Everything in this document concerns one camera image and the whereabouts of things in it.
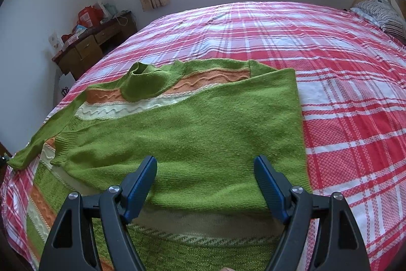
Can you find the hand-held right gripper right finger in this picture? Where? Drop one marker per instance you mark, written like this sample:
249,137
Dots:
266,182

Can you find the pale green bag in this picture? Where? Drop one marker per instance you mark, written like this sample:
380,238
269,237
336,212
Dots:
111,9

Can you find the red gift bag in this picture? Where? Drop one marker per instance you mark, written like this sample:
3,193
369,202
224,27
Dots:
87,17

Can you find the red plaid bed sheet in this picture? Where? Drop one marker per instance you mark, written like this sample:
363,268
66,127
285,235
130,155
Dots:
349,93

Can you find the green knitted sweater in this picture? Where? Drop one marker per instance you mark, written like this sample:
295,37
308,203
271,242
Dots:
190,137

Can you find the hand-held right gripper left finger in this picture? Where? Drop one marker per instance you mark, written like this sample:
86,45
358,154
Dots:
143,180

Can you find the white paper bag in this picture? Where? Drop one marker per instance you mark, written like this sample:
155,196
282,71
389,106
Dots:
101,9

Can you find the striped pillow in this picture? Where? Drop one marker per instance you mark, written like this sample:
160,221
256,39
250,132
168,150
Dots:
383,15

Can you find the brown wooden desk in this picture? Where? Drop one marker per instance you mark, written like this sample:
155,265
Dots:
85,48

